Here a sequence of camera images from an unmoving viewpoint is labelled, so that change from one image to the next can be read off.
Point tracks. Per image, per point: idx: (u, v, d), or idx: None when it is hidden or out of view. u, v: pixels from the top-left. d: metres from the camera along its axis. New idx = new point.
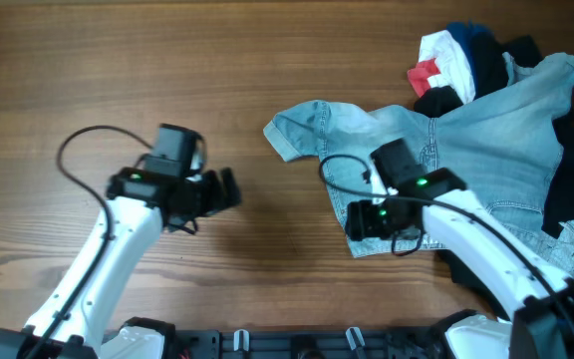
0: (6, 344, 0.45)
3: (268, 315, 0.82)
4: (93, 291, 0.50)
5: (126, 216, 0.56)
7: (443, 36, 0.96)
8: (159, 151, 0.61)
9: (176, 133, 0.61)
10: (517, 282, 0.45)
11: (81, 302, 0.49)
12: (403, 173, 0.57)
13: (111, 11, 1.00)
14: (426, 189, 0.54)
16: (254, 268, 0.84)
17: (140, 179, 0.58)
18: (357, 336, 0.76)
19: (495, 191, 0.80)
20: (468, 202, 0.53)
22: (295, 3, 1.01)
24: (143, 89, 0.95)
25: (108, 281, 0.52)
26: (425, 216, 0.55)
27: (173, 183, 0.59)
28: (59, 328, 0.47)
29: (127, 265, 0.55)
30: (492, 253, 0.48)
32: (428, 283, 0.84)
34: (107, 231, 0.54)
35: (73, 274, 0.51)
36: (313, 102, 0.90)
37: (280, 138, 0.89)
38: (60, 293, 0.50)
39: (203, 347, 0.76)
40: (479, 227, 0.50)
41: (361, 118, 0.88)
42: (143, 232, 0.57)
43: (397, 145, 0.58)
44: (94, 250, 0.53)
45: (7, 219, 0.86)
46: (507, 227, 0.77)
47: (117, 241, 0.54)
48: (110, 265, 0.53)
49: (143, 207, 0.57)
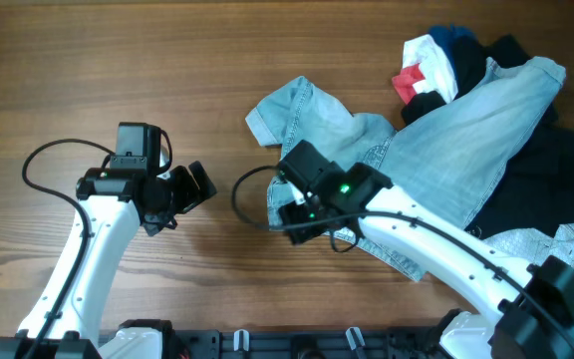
0: None
3: (267, 315, 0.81)
4: (81, 287, 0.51)
5: (100, 212, 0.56)
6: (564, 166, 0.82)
7: (426, 41, 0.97)
8: (123, 148, 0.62)
9: (138, 128, 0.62)
10: (483, 288, 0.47)
11: (71, 300, 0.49)
12: (318, 179, 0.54)
13: (112, 12, 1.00)
14: (351, 195, 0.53)
16: (254, 267, 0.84)
17: (108, 177, 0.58)
18: (358, 336, 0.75)
19: None
20: (402, 202, 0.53)
22: (294, 4, 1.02)
24: (142, 89, 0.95)
25: (94, 275, 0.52)
26: (364, 226, 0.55)
27: (143, 177, 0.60)
28: (54, 327, 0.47)
29: (112, 257, 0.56)
30: (453, 261, 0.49)
32: (427, 283, 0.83)
34: (85, 229, 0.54)
35: (57, 275, 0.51)
36: (299, 78, 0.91)
37: (258, 123, 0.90)
38: (48, 294, 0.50)
39: (203, 347, 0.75)
40: (423, 229, 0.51)
41: (339, 113, 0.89)
42: (122, 227, 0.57)
43: (302, 151, 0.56)
44: (75, 249, 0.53)
45: (7, 219, 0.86)
46: None
47: (98, 237, 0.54)
48: (93, 260, 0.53)
49: (118, 201, 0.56)
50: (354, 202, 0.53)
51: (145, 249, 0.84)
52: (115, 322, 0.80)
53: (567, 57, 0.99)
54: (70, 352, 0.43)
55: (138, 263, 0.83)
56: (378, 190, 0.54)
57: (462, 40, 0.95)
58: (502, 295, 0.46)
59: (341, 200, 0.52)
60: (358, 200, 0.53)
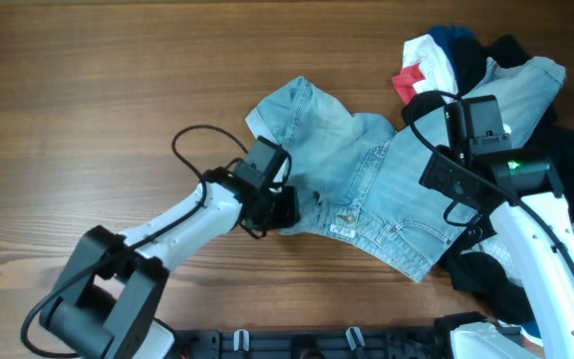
0: (97, 241, 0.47)
3: (267, 315, 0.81)
4: (178, 234, 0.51)
5: (216, 194, 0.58)
6: (565, 166, 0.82)
7: (426, 41, 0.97)
8: (253, 159, 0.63)
9: (270, 147, 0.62)
10: None
11: (167, 237, 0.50)
12: (482, 139, 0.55)
13: (111, 11, 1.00)
14: (520, 171, 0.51)
16: (253, 266, 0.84)
17: (231, 179, 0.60)
18: (358, 336, 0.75)
19: (414, 210, 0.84)
20: (556, 220, 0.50)
22: (295, 3, 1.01)
24: (143, 90, 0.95)
25: (190, 236, 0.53)
26: (501, 211, 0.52)
27: (254, 195, 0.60)
28: (148, 247, 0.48)
29: (203, 237, 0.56)
30: (567, 308, 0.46)
32: (427, 283, 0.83)
34: (202, 198, 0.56)
35: (164, 216, 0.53)
36: (298, 78, 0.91)
37: (257, 124, 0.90)
38: (152, 222, 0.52)
39: (203, 347, 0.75)
40: (562, 260, 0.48)
41: (338, 112, 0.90)
42: (222, 217, 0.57)
43: (485, 105, 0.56)
44: (186, 210, 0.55)
45: (7, 219, 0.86)
46: (408, 247, 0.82)
47: (206, 211, 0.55)
48: (196, 225, 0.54)
49: (231, 200, 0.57)
50: (513, 184, 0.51)
51: None
52: None
53: (568, 57, 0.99)
54: (147, 277, 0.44)
55: None
56: (543, 191, 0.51)
57: (463, 41, 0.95)
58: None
59: (504, 172, 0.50)
60: (516, 182, 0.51)
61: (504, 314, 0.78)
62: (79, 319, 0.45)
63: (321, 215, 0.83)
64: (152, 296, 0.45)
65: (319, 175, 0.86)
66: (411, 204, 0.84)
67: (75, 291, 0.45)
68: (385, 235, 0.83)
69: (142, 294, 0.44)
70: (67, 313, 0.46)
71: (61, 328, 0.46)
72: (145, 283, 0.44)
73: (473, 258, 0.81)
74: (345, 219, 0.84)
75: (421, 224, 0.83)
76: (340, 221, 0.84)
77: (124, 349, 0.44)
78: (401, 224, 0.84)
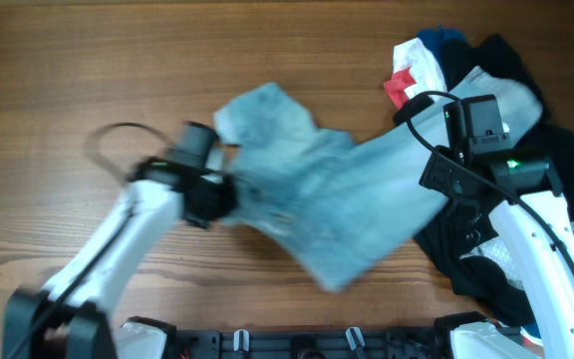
0: (21, 303, 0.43)
3: (267, 315, 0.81)
4: (111, 260, 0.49)
5: (143, 195, 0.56)
6: (562, 165, 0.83)
7: (416, 44, 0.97)
8: (184, 145, 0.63)
9: (199, 130, 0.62)
10: None
11: (101, 268, 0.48)
12: (482, 137, 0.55)
13: (111, 11, 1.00)
14: (518, 171, 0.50)
16: (253, 267, 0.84)
17: (164, 168, 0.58)
18: (358, 336, 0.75)
19: (369, 216, 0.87)
20: (556, 219, 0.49)
22: (294, 3, 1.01)
24: (143, 90, 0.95)
25: (129, 251, 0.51)
26: (501, 210, 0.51)
27: (192, 174, 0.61)
28: (81, 289, 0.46)
29: (143, 244, 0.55)
30: (567, 305, 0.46)
32: (427, 283, 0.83)
34: (128, 210, 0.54)
35: (91, 244, 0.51)
36: (268, 85, 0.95)
37: (226, 121, 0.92)
38: (82, 258, 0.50)
39: (203, 347, 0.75)
40: (561, 259, 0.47)
41: (305, 121, 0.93)
42: (157, 216, 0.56)
43: (484, 106, 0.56)
44: (116, 226, 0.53)
45: (7, 219, 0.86)
46: (362, 251, 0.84)
47: (140, 218, 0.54)
48: (130, 239, 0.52)
49: (163, 192, 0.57)
50: (512, 183, 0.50)
51: None
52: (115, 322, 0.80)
53: (567, 58, 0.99)
54: (83, 324, 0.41)
55: None
56: (541, 190, 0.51)
57: (452, 42, 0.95)
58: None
59: (503, 171, 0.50)
60: (515, 182, 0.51)
61: (504, 314, 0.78)
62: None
63: (275, 218, 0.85)
64: (101, 336, 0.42)
65: (276, 179, 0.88)
66: (367, 211, 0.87)
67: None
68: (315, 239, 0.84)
69: (87, 340, 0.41)
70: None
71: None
72: (87, 328, 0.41)
73: (472, 262, 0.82)
74: (278, 221, 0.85)
75: (371, 236, 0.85)
76: (285, 225, 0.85)
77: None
78: (352, 235, 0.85)
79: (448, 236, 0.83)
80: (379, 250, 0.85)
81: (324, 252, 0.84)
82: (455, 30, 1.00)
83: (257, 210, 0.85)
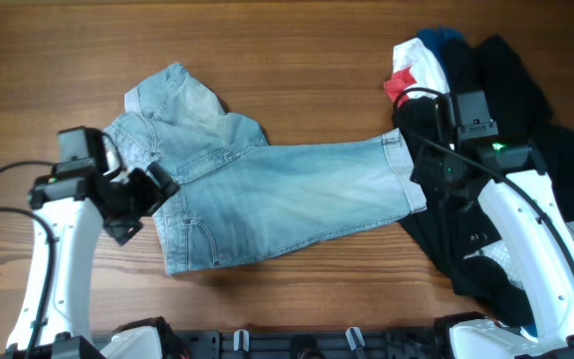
0: None
3: (267, 315, 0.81)
4: (61, 290, 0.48)
5: (59, 216, 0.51)
6: (565, 164, 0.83)
7: (416, 44, 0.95)
8: (68, 154, 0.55)
9: (77, 131, 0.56)
10: (567, 312, 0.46)
11: (53, 304, 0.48)
12: (470, 126, 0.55)
13: (111, 11, 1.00)
14: (502, 154, 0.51)
16: (253, 266, 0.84)
17: (57, 179, 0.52)
18: (358, 336, 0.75)
19: (255, 206, 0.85)
20: (542, 195, 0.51)
22: (294, 3, 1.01)
24: None
25: (72, 274, 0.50)
26: (488, 190, 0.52)
27: (92, 174, 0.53)
28: (42, 333, 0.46)
29: (87, 256, 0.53)
30: (554, 274, 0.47)
32: (427, 283, 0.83)
34: (49, 236, 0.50)
35: (33, 284, 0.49)
36: (174, 65, 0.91)
37: (134, 101, 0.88)
38: (28, 306, 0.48)
39: (203, 346, 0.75)
40: (547, 230, 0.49)
41: (201, 106, 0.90)
42: (87, 225, 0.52)
43: (472, 96, 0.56)
44: (44, 260, 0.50)
45: (7, 219, 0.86)
46: (249, 241, 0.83)
47: (66, 241, 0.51)
48: (67, 265, 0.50)
49: (74, 202, 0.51)
50: (498, 166, 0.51)
51: (144, 249, 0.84)
52: (115, 321, 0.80)
53: (567, 57, 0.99)
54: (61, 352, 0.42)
55: (138, 263, 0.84)
56: (526, 170, 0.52)
57: (452, 42, 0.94)
58: None
59: (488, 153, 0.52)
60: (501, 165, 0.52)
61: (505, 314, 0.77)
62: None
63: (177, 215, 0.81)
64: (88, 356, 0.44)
65: (184, 174, 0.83)
66: (258, 201, 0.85)
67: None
68: (204, 228, 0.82)
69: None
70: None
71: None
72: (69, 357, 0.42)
73: (474, 262, 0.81)
74: (172, 209, 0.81)
75: (285, 241, 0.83)
76: (186, 227, 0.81)
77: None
78: (275, 239, 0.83)
79: (450, 235, 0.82)
80: (378, 249, 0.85)
81: (234, 245, 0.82)
82: (455, 30, 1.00)
83: (165, 203, 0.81)
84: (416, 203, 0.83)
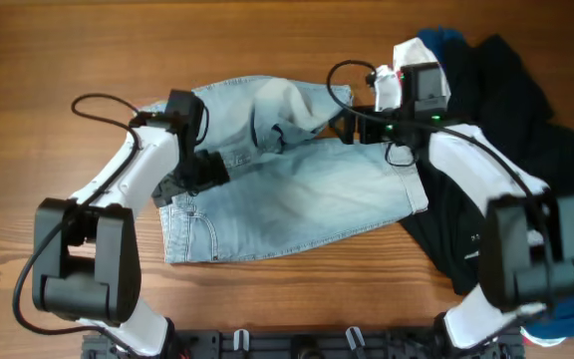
0: (52, 210, 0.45)
3: (267, 314, 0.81)
4: (128, 178, 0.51)
5: (148, 137, 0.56)
6: (568, 165, 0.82)
7: (416, 44, 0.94)
8: (171, 110, 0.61)
9: (187, 95, 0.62)
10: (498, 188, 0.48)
11: (117, 185, 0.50)
12: (425, 100, 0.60)
13: (110, 11, 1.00)
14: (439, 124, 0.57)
16: (253, 266, 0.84)
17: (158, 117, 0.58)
18: (358, 336, 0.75)
19: (254, 198, 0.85)
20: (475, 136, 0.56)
22: (294, 3, 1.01)
24: (143, 89, 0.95)
25: (141, 177, 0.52)
26: (435, 146, 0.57)
27: (185, 125, 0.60)
28: (102, 198, 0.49)
29: (152, 174, 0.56)
30: (484, 170, 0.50)
32: (427, 282, 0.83)
34: (136, 143, 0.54)
35: (108, 168, 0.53)
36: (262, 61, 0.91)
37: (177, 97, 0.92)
38: (98, 179, 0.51)
39: (203, 347, 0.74)
40: (477, 150, 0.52)
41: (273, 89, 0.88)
42: (164, 151, 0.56)
43: (431, 69, 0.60)
44: (125, 157, 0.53)
45: (7, 219, 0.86)
46: (249, 236, 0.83)
47: (145, 153, 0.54)
48: (140, 165, 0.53)
49: (163, 134, 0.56)
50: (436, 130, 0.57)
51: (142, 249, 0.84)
52: None
53: (567, 56, 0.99)
54: (114, 217, 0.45)
55: None
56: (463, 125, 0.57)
57: (454, 42, 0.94)
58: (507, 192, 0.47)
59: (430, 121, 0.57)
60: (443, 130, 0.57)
61: None
62: (70, 287, 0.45)
63: (181, 207, 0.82)
64: (129, 229, 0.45)
65: None
66: (259, 195, 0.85)
67: (51, 267, 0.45)
68: (204, 222, 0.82)
69: (118, 234, 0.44)
70: (57, 289, 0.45)
71: (59, 301, 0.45)
72: (115, 223, 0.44)
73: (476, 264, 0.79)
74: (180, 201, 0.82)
75: (285, 243, 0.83)
76: (189, 219, 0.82)
77: (123, 289, 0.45)
78: (275, 239, 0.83)
79: (450, 234, 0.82)
80: (378, 249, 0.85)
81: (234, 246, 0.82)
82: (455, 30, 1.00)
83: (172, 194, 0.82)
84: (418, 204, 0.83)
